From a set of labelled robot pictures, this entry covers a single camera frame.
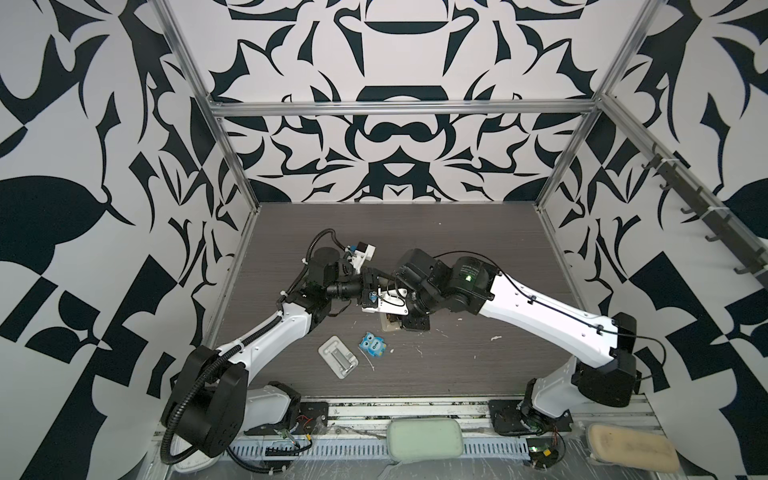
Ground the white remote control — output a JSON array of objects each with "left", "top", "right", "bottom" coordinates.
[{"left": 381, "top": 314, "right": 402, "bottom": 332}]

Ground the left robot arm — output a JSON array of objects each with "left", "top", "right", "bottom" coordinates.
[{"left": 160, "top": 242, "right": 380, "bottom": 465}]

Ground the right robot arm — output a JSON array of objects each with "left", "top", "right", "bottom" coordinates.
[{"left": 393, "top": 249, "right": 639, "bottom": 420}]

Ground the white phone stand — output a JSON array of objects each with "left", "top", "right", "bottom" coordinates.
[{"left": 318, "top": 336, "right": 359, "bottom": 380}]

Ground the green sponge pad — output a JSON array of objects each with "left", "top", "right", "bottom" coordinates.
[{"left": 386, "top": 417, "right": 464, "bottom": 463}]

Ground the small circuit board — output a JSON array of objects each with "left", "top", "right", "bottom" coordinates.
[{"left": 525, "top": 435, "right": 567, "bottom": 471}]

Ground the beige sponge pad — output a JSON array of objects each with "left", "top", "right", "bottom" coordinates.
[{"left": 586, "top": 423, "right": 680, "bottom": 474}]

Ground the black corrugated cable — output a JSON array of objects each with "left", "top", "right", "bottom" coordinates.
[{"left": 158, "top": 227, "right": 349, "bottom": 475}]

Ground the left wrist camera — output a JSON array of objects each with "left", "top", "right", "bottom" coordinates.
[{"left": 350, "top": 242, "right": 376, "bottom": 274}]

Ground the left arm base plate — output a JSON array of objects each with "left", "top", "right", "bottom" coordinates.
[{"left": 245, "top": 401, "right": 329, "bottom": 435}]

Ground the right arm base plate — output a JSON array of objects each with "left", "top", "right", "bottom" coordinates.
[{"left": 488, "top": 399, "right": 573, "bottom": 437}]

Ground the aluminium frame bar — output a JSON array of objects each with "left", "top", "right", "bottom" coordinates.
[{"left": 209, "top": 99, "right": 596, "bottom": 118}]

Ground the black hook rail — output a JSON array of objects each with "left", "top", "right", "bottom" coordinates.
[{"left": 641, "top": 143, "right": 767, "bottom": 289}]

